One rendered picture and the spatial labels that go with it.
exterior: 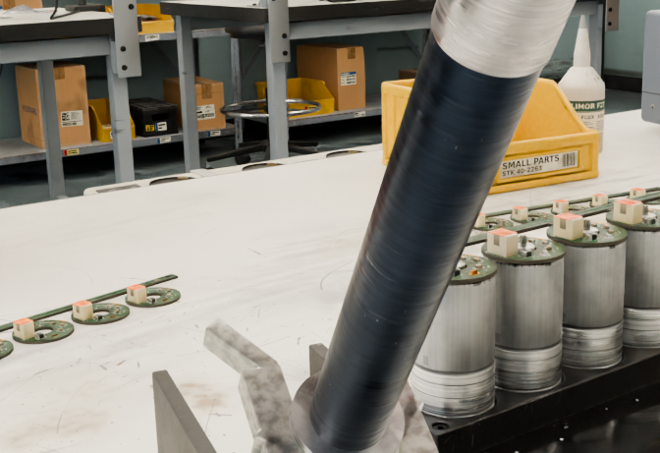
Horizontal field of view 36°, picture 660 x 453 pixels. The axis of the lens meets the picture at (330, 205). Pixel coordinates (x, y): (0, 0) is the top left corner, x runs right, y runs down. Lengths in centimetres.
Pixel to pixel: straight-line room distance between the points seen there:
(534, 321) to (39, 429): 17
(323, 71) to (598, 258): 477
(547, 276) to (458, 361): 4
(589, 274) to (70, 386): 19
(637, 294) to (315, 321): 14
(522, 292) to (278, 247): 25
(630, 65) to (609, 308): 626
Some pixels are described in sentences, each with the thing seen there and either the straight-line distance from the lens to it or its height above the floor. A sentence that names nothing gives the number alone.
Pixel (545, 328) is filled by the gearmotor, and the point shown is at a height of 79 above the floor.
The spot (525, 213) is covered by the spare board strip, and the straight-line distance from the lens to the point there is 58.
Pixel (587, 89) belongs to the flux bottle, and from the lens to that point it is 76.
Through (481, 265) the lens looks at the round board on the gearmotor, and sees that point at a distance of 30.
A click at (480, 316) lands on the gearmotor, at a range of 29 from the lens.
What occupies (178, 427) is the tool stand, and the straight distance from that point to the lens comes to 18.
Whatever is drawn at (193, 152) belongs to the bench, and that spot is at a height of 25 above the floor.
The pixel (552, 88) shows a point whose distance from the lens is 72.
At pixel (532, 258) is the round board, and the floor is 81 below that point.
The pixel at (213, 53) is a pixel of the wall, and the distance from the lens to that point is 512.
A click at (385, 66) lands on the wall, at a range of 566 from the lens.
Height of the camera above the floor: 90
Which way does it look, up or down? 14 degrees down
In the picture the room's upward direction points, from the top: 2 degrees counter-clockwise
